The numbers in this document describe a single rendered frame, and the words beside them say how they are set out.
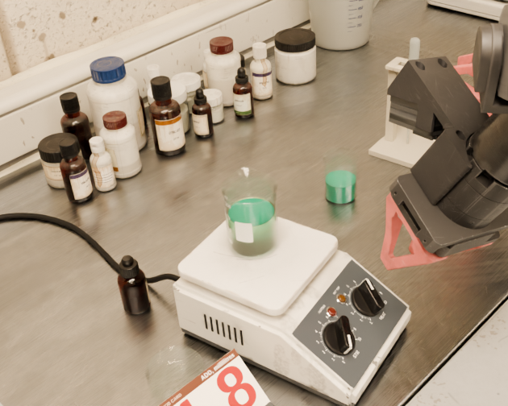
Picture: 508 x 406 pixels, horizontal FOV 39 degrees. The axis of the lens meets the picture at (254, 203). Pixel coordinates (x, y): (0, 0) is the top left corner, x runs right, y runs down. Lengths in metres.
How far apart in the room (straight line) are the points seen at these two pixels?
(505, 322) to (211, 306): 0.30
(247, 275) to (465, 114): 0.25
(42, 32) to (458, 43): 0.71
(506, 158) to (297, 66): 0.69
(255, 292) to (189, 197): 0.30
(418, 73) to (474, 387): 0.30
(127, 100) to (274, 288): 0.44
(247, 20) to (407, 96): 0.71
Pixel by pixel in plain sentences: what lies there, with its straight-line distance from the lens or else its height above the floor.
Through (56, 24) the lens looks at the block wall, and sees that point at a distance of 1.08.
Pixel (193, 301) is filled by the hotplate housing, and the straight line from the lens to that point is 0.69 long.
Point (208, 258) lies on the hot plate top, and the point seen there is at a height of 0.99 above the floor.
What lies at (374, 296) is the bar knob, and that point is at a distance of 0.69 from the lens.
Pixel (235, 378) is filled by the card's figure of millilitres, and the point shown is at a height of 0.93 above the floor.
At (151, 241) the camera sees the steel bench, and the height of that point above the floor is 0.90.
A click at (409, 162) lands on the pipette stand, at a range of 0.97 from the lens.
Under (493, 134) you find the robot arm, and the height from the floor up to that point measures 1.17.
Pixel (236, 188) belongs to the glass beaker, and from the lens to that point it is 0.69.
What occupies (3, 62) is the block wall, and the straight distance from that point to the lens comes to 1.06.
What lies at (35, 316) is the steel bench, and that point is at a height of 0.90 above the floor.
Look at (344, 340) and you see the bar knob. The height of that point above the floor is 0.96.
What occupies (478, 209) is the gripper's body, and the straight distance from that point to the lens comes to 0.56.
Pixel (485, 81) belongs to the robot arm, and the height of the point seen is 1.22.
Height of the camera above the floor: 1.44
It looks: 36 degrees down
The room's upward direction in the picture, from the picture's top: 4 degrees counter-clockwise
